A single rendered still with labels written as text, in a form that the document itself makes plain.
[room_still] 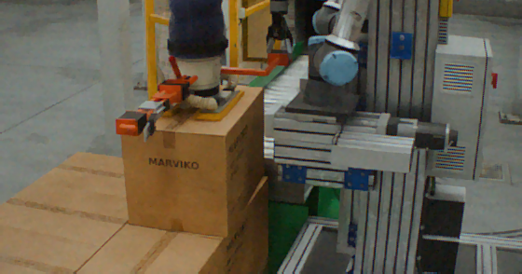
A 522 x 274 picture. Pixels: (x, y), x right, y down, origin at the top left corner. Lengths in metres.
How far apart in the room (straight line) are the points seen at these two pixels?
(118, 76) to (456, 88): 2.26
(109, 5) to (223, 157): 1.84
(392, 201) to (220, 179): 0.68
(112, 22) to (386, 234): 2.12
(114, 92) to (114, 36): 0.35
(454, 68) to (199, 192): 1.00
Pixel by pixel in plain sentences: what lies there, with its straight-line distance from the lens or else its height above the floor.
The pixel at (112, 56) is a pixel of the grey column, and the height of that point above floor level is 0.84.
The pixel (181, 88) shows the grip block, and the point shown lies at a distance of 2.21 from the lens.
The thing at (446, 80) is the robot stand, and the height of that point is 1.13.
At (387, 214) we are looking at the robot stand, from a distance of 2.51.
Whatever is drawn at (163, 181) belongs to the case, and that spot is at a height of 0.75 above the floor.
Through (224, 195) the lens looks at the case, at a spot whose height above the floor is 0.72.
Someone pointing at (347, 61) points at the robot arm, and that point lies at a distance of 2.01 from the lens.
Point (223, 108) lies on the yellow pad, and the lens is 2.40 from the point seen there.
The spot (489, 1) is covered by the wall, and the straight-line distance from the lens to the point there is 11.38.
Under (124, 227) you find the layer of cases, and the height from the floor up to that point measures 0.54.
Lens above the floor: 1.70
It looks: 20 degrees down
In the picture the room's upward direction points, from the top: straight up
